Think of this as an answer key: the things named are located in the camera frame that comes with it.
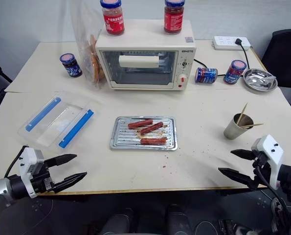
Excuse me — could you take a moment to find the stainless steel cup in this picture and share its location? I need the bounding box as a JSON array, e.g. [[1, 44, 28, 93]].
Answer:
[[223, 113, 255, 141]]

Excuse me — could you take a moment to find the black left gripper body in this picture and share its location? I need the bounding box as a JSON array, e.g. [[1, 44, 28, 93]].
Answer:
[[29, 159, 57, 194]]

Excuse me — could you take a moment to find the red blue label jar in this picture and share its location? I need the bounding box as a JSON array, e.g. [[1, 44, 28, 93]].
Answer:
[[194, 67, 219, 84], [224, 59, 247, 85]]

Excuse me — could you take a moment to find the wooden stick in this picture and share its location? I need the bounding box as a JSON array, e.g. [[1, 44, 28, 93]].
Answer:
[[237, 102, 248, 124], [240, 122, 265, 129]]

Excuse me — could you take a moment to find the stainless steel bowl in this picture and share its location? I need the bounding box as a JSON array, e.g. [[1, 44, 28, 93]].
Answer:
[[243, 68, 279, 94]]

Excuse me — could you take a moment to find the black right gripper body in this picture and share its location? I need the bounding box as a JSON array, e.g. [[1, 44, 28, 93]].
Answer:
[[250, 151, 271, 190]]

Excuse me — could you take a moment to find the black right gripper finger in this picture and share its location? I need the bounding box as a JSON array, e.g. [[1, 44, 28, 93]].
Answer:
[[230, 149, 255, 162], [218, 167, 256, 189]]

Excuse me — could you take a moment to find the red sausage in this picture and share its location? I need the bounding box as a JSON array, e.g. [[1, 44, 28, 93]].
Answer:
[[140, 137, 168, 146], [139, 121, 164, 136], [127, 118, 154, 130]]

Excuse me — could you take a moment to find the clear container with blue clips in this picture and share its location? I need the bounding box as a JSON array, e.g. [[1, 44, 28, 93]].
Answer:
[[17, 91, 95, 155]]

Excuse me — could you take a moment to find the red sauce jar white print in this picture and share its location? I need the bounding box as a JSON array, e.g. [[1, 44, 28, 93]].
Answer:
[[100, 0, 126, 36]]

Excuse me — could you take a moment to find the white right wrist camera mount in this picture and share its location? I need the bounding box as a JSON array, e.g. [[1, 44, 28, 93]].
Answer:
[[250, 134, 286, 190]]

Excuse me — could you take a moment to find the white power strip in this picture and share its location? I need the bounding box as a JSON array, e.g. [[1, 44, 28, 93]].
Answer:
[[211, 36, 252, 51]]

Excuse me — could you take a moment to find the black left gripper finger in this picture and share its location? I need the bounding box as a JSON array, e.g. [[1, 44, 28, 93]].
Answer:
[[52, 171, 88, 194], [44, 154, 78, 170]]

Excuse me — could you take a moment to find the black power cable with plug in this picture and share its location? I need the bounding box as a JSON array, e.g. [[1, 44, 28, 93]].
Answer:
[[193, 37, 251, 77]]

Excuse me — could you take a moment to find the cream toaster oven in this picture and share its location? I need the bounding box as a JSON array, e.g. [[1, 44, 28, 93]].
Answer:
[[95, 19, 197, 91]]

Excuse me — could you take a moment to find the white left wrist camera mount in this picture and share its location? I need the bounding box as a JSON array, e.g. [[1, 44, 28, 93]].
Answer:
[[19, 147, 46, 199]]

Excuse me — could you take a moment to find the clear plastic bag of bread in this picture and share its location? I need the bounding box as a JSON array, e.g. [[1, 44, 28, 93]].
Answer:
[[70, 0, 107, 89]]

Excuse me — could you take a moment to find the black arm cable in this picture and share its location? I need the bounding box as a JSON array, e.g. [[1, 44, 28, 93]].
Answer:
[[254, 164, 291, 235], [4, 145, 29, 178]]

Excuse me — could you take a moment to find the ribbed metal baking tray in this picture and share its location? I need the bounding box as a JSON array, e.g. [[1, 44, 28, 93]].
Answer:
[[109, 116, 179, 151]]

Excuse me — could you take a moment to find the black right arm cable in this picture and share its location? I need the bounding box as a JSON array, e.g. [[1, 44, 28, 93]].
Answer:
[[254, 164, 291, 235]]

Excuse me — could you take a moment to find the red sauce jar plain label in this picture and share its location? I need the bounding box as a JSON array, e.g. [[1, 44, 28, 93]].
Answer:
[[163, 0, 186, 35]]

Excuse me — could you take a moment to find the dark blue label jar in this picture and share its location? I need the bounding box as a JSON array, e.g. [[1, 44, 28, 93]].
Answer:
[[59, 53, 83, 78]]

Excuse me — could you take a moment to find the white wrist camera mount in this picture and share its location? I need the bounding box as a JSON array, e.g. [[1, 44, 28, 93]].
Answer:
[[250, 134, 286, 190], [19, 147, 46, 199]]

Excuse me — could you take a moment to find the dark rounded shape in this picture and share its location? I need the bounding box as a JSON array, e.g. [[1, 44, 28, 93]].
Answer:
[[100, 207, 136, 235]]

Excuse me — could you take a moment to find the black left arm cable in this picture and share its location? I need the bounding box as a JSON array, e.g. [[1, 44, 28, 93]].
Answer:
[[4, 145, 29, 178]]

